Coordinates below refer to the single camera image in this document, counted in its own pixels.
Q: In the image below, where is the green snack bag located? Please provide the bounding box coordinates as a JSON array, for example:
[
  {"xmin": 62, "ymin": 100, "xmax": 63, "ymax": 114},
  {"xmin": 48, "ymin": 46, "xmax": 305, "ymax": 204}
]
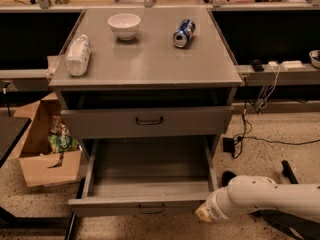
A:
[{"xmin": 48, "ymin": 135, "xmax": 78, "ymax": 153}]

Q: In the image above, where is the white ceramic bowl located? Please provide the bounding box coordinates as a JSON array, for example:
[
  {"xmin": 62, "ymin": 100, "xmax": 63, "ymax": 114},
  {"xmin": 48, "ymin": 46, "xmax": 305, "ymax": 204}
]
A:
[{"xmin": 107, "ymin": 13, "xmax": 141, "ymax": 40}]

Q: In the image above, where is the grey drawer cabinet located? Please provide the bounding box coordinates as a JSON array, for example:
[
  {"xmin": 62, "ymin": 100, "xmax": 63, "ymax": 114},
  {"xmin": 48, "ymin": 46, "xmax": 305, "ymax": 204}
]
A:
[{"xmin": 50, "ymin": 7, "xmax": 241, "ymax": 148}]

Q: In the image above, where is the black power adapter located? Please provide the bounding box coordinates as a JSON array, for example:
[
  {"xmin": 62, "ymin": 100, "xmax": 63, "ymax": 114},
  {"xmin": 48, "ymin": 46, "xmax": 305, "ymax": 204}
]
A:
[{"xmin": 222, "ymin": 137, "xmax": 235, "ymax": 154}]

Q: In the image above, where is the dark trouser leg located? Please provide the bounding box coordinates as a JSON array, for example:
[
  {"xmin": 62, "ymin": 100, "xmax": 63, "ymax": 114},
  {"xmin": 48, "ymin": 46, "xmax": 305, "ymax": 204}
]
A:
[{"xmin": 253, "ymin": 210, "xmax": 320, "ymax": 240}]

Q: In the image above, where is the blue soda can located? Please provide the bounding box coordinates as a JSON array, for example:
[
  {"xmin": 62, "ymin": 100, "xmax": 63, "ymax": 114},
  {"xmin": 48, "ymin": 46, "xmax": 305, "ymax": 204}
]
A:
[{"xmin": 173, "ymin": 19, "xmax": 196, "ymax": 48}]

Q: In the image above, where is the brown cardboard box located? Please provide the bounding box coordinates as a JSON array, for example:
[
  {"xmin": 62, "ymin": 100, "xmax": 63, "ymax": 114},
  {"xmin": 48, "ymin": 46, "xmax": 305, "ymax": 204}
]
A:
[{"xmin": 11, "ymin": 93, "xmax": 82, "ymax": 187}]

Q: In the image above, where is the clear plastic water bottle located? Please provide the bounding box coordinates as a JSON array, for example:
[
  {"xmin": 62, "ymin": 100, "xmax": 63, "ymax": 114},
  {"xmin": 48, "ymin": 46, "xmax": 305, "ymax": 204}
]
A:
[{"xmin": 65, "ymin": 35, "xmax": 91, "ymax": 76}]

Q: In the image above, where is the black chair leg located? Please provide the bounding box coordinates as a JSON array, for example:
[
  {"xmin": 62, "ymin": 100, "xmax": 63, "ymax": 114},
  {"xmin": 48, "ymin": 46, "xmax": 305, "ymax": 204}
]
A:
[{"xmin": 281, "ymin": 160, "xmax": 298, "ymax": 184}]

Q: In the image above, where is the black metal floor bar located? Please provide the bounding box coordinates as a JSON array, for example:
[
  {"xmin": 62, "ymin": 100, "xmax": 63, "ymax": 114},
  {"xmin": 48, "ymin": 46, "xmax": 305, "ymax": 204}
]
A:
[{"xmin": 64, "ymin": 178, "xmax": 85, "ymax": 240}]

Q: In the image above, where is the grey top drawer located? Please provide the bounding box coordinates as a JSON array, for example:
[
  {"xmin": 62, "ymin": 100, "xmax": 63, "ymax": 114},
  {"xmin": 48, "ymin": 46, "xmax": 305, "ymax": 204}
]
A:
[{"xmin": 61, "ymin": 106, "xmax": 233, "ymax": 139}]

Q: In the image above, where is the black charger on ledge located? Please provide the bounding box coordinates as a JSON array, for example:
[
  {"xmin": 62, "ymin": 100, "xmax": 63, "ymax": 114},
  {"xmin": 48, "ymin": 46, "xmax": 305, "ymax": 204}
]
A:
[{"xmin": 251, "ymin": 60, "xmax": 264, "ymax": 72}]

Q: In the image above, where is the black floor cable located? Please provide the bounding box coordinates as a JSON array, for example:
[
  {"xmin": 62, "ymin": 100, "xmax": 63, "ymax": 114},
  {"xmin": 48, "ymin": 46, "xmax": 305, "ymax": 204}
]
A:
[{"xmin": 231, "ymin": 77, "xmax": 320, "ymax": 160}]

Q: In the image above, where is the black shoe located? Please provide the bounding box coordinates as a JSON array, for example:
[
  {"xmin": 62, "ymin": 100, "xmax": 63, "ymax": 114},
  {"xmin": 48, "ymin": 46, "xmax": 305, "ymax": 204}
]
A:
[{"xmin": 221, "ymin": 171, "xmax": 236, "ymax": 187}]

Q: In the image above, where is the grey drawer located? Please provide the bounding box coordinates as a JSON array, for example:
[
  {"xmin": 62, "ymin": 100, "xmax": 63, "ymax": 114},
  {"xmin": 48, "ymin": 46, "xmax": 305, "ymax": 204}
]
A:
[
  {"xmin": 61, "ymin": 106, "xmax": 233, "ymax": 139},
  {"xmin": 69, "ymin": 136, "xmax": 218, "ymax": 217}
]

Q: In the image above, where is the white power strip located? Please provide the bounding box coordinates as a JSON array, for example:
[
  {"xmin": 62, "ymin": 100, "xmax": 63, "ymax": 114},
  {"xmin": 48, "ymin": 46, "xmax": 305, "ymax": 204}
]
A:
[{"xmin": 281, "ymin": 60, "xmax": 305, "ymax": 71}]

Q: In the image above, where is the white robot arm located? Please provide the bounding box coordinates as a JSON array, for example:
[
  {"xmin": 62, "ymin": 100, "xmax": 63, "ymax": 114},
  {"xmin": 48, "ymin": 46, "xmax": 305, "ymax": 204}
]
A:
[{"xmin": 196, "ymin": 175, "xmax": 320, "ymax": 222}]

